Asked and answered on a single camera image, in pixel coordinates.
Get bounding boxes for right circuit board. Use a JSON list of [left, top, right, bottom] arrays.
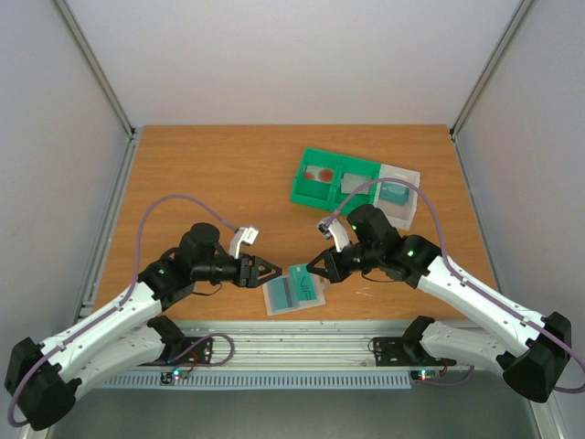
[[410, 369, 447, 381]]

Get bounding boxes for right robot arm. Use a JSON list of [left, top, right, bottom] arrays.
[[307, 204, 571, 403]]

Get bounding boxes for white card holder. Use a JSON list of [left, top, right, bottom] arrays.
[[262, 273, 329, 316]]

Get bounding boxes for green bin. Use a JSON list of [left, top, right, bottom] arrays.
[[290, 147, 341, 210], [328, 155, 381, 214]]

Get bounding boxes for left circuit board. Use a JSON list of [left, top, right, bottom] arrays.
[[159, 369, 190, 385]]

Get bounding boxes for white bin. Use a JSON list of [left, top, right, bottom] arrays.
[[373, 164, 420, 230]]

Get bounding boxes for aluminium front rail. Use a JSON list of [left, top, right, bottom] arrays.
[[45, 319, 545, 371]]

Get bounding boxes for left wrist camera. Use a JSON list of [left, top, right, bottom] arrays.
[[229, 225, 260, 259]]

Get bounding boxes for left aluminium frame post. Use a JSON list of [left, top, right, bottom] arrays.
[[51, 0, 135, 139]]

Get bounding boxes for green bin middle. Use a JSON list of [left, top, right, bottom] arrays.
[[328, 155, 381, 214]]

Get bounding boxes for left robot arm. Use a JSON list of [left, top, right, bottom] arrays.
[[5, 222, 282, 431]]

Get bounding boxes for red patterned card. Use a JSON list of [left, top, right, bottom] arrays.
[[302, 165, 335, 184]]

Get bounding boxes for green bin left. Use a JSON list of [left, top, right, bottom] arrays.
[[290, 147, 341, 210]]

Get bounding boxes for white red floral card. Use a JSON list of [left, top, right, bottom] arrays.
[[340, 173, 369, 194]]

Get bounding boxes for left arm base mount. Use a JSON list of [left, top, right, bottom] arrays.
[[153, 337, 213, 367]]

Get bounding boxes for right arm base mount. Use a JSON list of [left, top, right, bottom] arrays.
[[367, 337, 456, 367]]

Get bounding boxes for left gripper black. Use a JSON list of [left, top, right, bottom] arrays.
[[194, 252, 283, 290]]

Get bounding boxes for grey slotted cable duct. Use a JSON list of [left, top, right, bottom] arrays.
[[101, 370, 411, 391]]

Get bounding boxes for aluminium frame post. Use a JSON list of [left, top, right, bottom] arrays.
[[51, 0, 135, 139], [450, 0, 537, 143]]

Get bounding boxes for teal VIP card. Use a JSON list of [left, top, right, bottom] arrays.
[[289, 264, 323, 305], [266, 276, 300, 314]]

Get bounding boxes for circuit board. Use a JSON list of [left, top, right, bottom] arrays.
[[159, 369, 190, 385], [410, 369, 447, 381]]

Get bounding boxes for right aluminium frame post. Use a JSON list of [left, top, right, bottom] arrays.
[[450, 0, 537, 143]]

